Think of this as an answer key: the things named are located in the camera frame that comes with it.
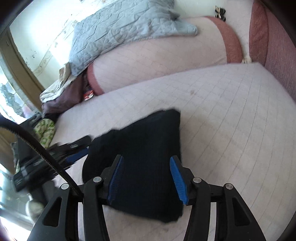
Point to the grey quilted blanket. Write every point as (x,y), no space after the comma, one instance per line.
(120,23)

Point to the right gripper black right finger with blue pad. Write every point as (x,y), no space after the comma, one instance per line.
(234,219)

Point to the red upholstered headboard cushion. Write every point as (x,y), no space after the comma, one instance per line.
(271,46)

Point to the red patterned small item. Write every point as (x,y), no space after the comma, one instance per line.
(88,95)

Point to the beige crumpled cloth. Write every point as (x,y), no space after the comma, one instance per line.
(59,86)

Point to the green patterned cloth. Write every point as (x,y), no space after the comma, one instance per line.
(45,131)

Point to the dark maroon garment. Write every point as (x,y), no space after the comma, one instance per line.
(72,95)

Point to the pink quilted bolster pillow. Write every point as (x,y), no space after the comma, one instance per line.
(216,43)

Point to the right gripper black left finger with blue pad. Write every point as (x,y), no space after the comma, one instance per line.
(59,220)

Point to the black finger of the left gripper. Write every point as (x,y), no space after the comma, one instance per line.
(74,150)

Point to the black sweatpants white lettering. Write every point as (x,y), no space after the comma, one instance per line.
(147,188)

